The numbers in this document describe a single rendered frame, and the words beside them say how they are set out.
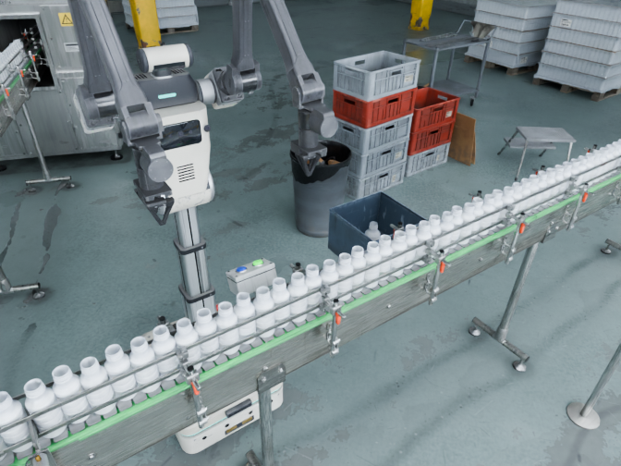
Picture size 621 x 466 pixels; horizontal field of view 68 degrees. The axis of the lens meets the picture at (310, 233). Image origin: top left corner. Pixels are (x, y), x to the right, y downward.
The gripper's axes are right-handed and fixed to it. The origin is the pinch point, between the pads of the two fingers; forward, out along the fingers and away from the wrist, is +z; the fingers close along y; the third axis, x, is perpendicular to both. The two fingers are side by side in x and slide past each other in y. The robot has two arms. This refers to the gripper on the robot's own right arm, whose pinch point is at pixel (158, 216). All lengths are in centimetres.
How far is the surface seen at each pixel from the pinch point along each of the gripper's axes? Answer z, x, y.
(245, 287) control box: 31.1, 21.2, 3.4
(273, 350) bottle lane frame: 43, 21, 21
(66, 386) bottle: 26.9, -31.6, 16.8
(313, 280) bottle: 26.4, 37.7, 16.8
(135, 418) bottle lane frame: 44, -20, 21
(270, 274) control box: 30.2, 30.4, 3.1
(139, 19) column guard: 80, 206, -728
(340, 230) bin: 51, 85, -29
